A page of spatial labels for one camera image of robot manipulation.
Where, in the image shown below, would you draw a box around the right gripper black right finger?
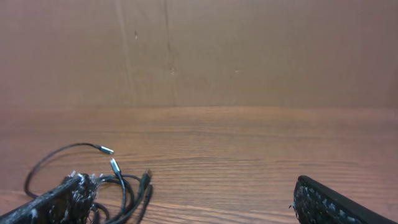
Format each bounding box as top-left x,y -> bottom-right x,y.
291,175 -> 397,224

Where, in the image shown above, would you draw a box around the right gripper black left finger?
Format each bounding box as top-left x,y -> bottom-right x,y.
1,174 -> 96,224

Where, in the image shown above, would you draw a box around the thin black cable silver plugs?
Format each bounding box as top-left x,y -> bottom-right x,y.
24,142 -> 135,223

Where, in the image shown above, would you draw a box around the black micro USB cable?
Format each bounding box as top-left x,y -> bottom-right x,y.
90,175 -> 154,224

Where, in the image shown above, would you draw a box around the black USB-A cable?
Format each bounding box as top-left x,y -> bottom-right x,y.
62,169 -> 153,224

